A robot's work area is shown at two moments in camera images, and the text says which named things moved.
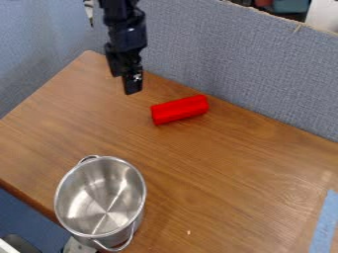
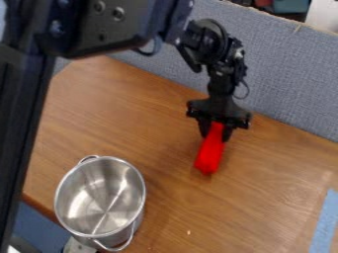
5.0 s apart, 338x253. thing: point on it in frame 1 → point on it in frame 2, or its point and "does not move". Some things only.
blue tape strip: [322, 240] does not move
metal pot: [99, 197] does not move
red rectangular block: [178, 110] → [210, 154]
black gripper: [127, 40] → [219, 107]
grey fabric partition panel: [250, 59] does not move
